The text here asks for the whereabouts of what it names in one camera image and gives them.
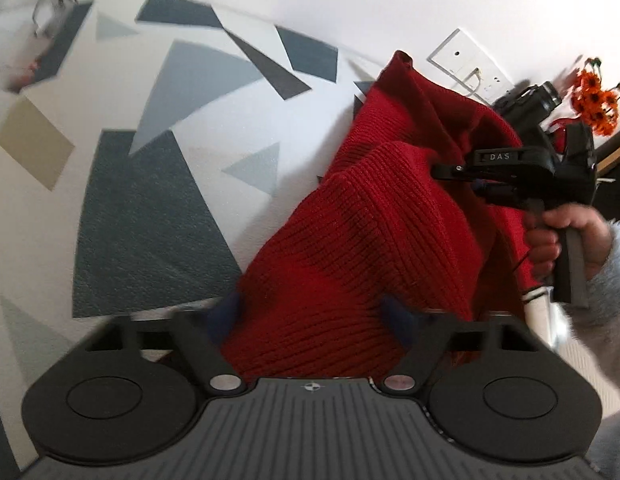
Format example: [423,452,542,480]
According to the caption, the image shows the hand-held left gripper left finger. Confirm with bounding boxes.
[84,289,247,398]

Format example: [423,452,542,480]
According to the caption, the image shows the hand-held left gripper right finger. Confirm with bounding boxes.
[379,293,541,396]

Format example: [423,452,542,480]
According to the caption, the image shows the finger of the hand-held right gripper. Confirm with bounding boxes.
[430,161,491,184]

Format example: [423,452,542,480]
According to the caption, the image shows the red knit sweater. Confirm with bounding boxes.
[221,50,536,380]

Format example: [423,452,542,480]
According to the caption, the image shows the person's right forearm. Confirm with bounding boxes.
[564,220,620,343]

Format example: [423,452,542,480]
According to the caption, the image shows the person's right hand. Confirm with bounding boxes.
[526,204,613,286]

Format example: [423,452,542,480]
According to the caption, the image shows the wooden table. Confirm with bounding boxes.
[594,137,620,183]

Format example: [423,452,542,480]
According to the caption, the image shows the black device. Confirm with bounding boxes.
[492,80,563,137]

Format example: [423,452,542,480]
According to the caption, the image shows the orange artificial flowers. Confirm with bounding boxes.
[568,55,620,137]

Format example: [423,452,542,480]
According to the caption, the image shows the geometric patterned bed sheet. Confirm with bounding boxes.
[0,0,391,480]

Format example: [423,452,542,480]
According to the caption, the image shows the white wall socket plate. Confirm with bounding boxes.
[459,66,515,107]

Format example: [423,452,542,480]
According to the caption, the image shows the white wall switch plate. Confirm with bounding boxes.
[427,27,484,82]

